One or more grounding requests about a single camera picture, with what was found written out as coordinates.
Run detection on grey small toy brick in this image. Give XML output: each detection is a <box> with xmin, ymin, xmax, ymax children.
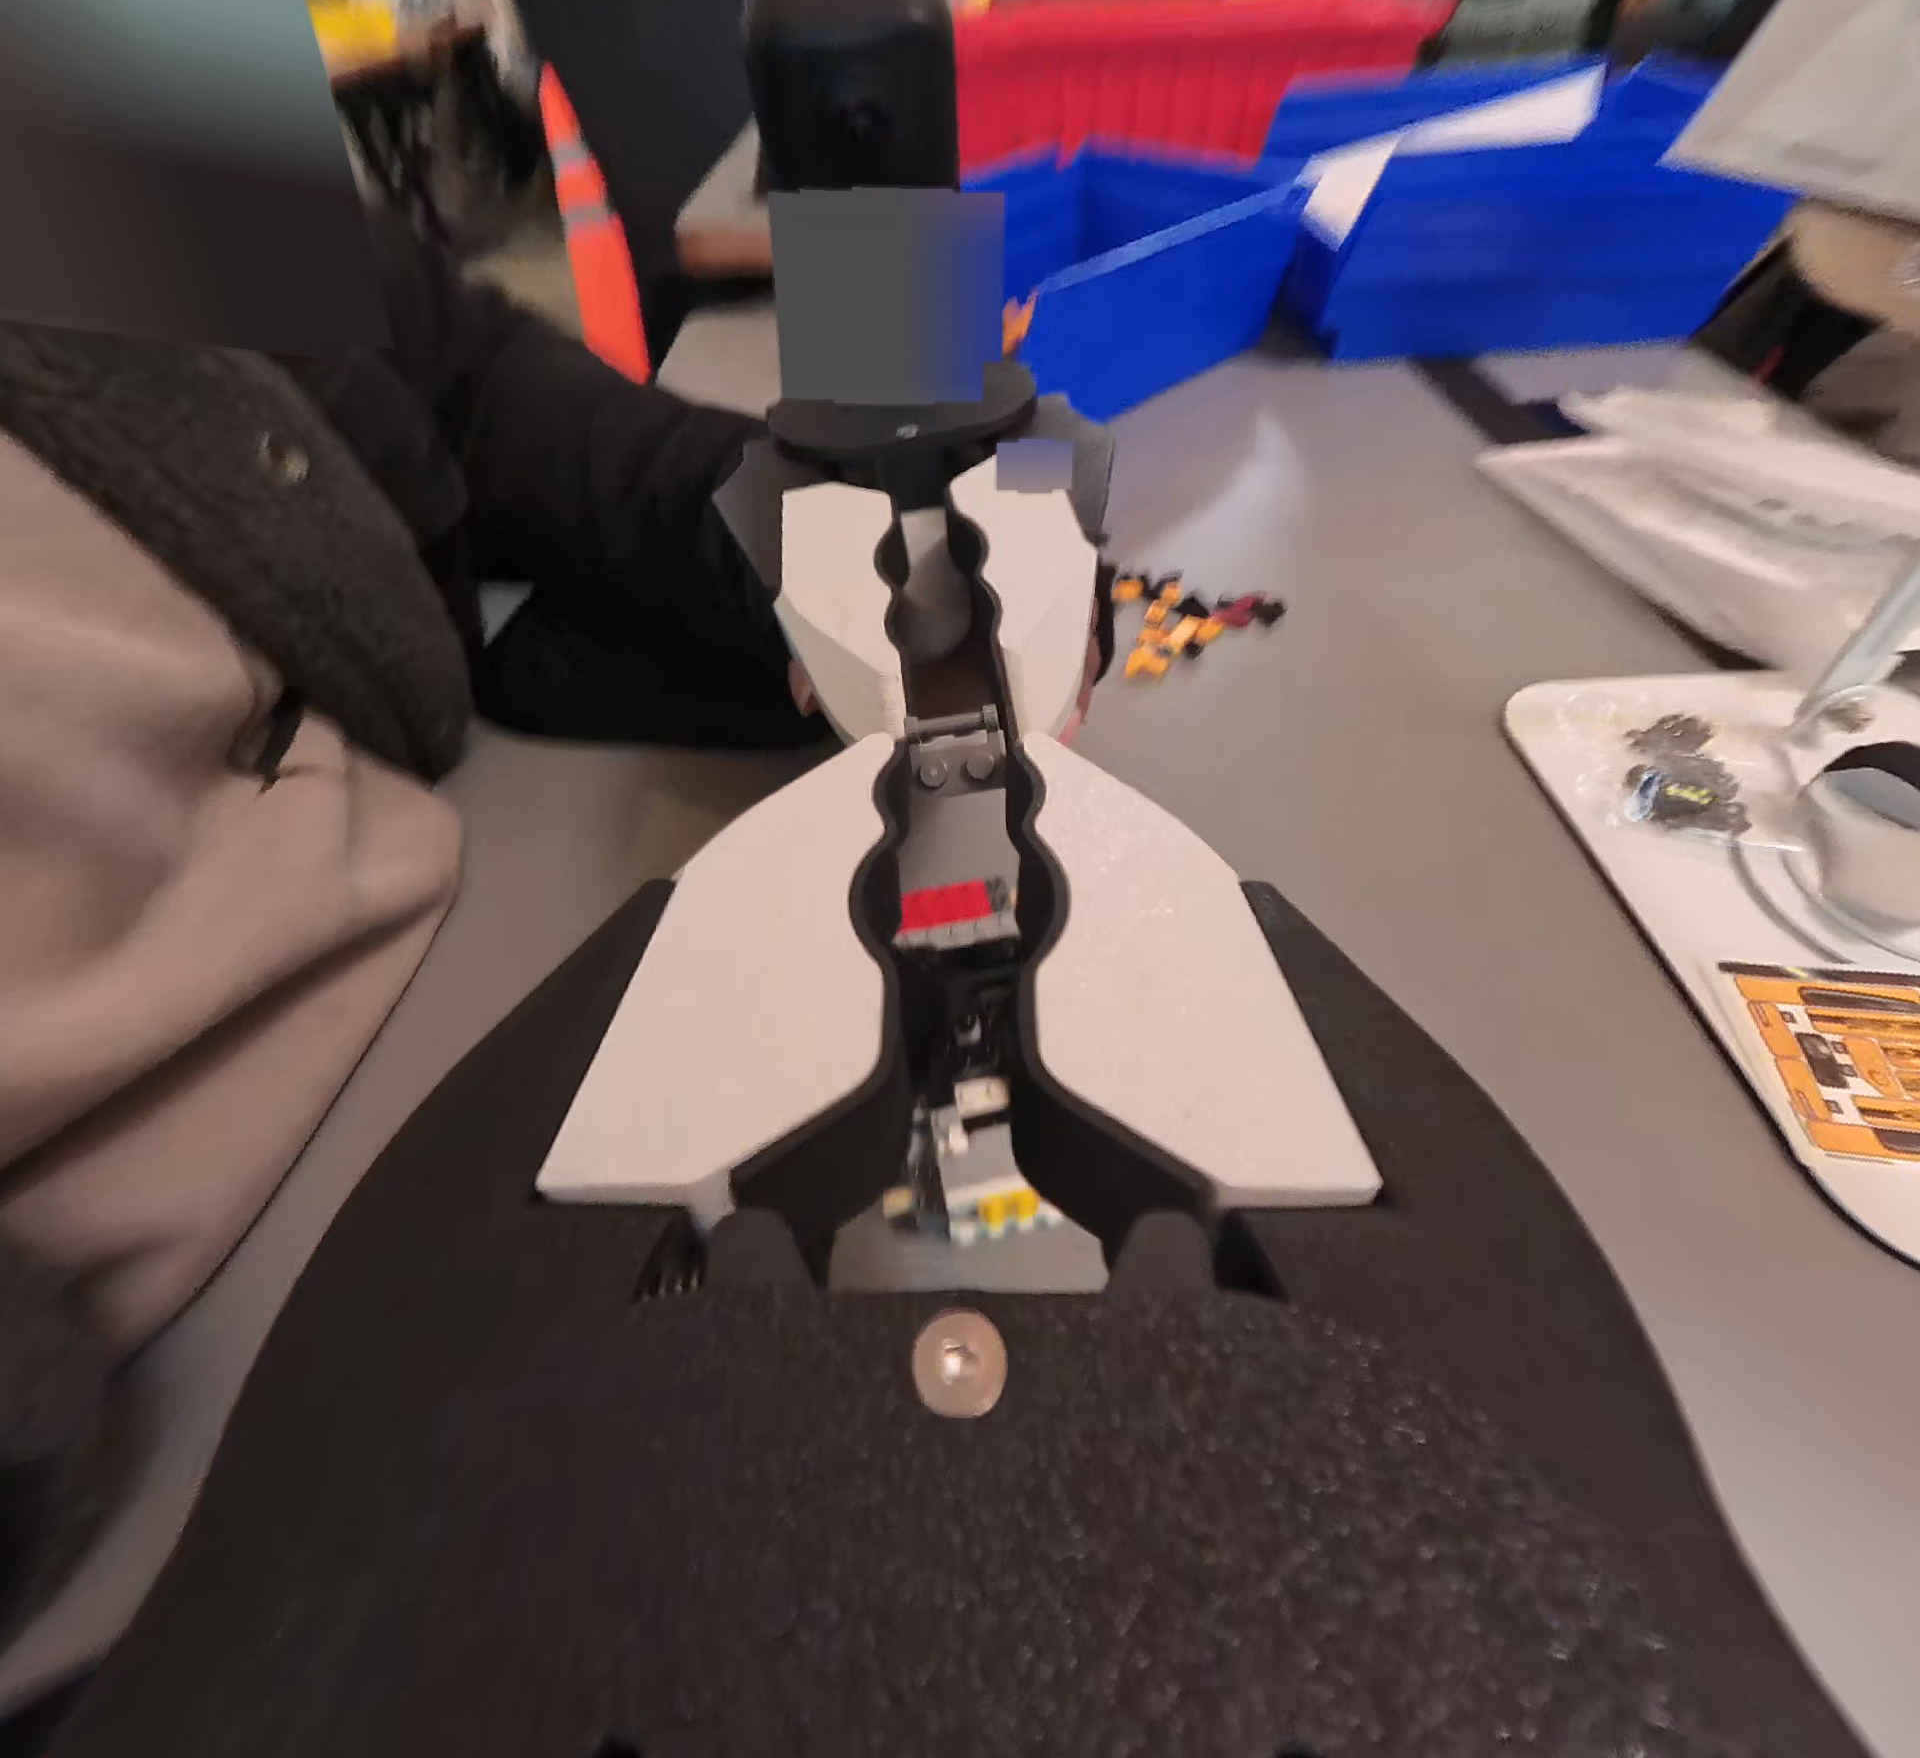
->
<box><xmin>904</xmin><ymin>708</ymin><xmax>1005</xmax><ymax>794</ymax></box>

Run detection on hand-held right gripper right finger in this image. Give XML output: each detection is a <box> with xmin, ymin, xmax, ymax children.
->
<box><xmin>1016</xmin><ymin>732</ymin><xmax>1386</xmax><ymax>1207</ymax></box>

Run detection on clear plastic parts bag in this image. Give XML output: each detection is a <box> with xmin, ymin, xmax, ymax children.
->
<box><xmin>1606</xmin><ymin>700</ymin><xmax>1800</xmax><ymax>838</ymax></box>

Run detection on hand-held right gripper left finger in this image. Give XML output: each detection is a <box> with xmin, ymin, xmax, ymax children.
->
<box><xmin>535</xmin><ymin>737</ymin><xmax>911</xmax><ymax>1225</ymax></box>

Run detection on nested blue storage bins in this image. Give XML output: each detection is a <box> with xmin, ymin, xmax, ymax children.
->
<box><xmin>1261</xmin><ymin>55</ymin><xmax>1800</xmax><ymax>364</ymax></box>

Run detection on grey black-edged plastic part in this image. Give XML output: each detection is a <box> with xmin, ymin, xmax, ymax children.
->
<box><xmin>1793</xmin><ymin>737</ymin><xmax>1920</xmax><ymax>927</ymax></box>

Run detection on red storage bin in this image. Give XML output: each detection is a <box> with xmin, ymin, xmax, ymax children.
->
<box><xmin>951</xmin><ymin>0</ymin><xmax>1455</xmax><ymax>173</ymax></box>

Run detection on toy brick car chassis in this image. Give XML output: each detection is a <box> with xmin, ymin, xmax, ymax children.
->
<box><xmin>881</xmin><ymin>700</ymin><xmax>1059</xmax><ymax>1250</ymax></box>

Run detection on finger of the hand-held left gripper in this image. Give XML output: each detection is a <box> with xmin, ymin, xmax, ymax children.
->
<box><xmin>774</xmin><ymin>481</ymin><xmax>923</xmax><ymax>745</ymax></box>
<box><xmin>958</xmin><ymin>459</ymin><xmax>1108</xmax><ymax>745</ymax></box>

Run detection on orange sticker sheet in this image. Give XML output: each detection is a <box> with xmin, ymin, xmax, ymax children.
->
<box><xmin>1716</xmin><ymin>961</ymin><xmax>1920</xmax><ymax>1169</ymax></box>

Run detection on book stand with white base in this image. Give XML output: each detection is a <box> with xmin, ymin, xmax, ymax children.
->
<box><xmin>1504</xmin><ymin>197</ymin><xmax>1920</xmax><ymax>1257</ymax></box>

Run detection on open instruction booklet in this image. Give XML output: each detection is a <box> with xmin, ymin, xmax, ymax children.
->
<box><xmin>1665</xmin><ymin>0</ymin><xmax>1920</xmax><ymax>217</ymax></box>

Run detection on person's left hand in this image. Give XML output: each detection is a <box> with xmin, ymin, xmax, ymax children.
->
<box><xmin>1059</xmin><ymin>564</ymin><xmax>1121</xmax><ymax>741</ymax></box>

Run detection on person's torso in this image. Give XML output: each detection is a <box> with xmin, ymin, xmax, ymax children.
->
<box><xmin>0</xmin><ymin>318</ymin><xmax>473</xmax><ymax>1699</ymax></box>

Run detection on orange traffic cone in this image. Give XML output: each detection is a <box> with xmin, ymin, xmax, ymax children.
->
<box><xmin>536</xmin><ymin>62</ymin><xmax>655</xmax><ymax>388</ymax></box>

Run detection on grey desk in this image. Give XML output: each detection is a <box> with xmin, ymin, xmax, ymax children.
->
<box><xmin>149</xmin><ymin>350</ymin><xmax>1920</xmax><ymax>1758</ymax></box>

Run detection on white paper sheet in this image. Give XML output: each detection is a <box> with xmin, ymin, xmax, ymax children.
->
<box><xmin>1401</xmin><ymin>71</ymin><xmax>1608</xmax><ymax>162</ymax></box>
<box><xmin>1296</xmin><ymin>137</ymin><xmax>1404</xmax><ymax>247</ymax></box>

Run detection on pile of small toy bricks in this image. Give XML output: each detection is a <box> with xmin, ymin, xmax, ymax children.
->
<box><xmin>1110</xmin><ymin>564</ymin><xmax>1288</xmax><ymax>683</ymax></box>

